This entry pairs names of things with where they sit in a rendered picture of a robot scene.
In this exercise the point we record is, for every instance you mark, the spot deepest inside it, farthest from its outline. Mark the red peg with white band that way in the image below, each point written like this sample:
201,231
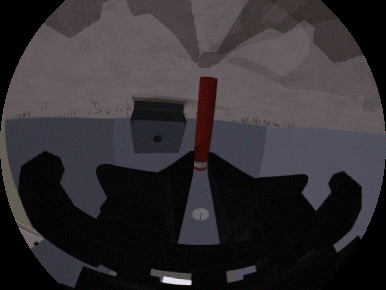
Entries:
204,126

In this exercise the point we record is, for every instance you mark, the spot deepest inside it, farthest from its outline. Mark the dark grey sloped panel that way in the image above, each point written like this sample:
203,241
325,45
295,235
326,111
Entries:
157,127

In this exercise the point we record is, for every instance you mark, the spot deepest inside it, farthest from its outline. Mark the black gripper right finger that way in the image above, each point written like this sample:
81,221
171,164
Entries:
236,195

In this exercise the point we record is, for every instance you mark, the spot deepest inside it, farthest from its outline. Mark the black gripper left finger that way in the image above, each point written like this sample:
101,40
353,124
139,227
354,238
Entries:
167,189

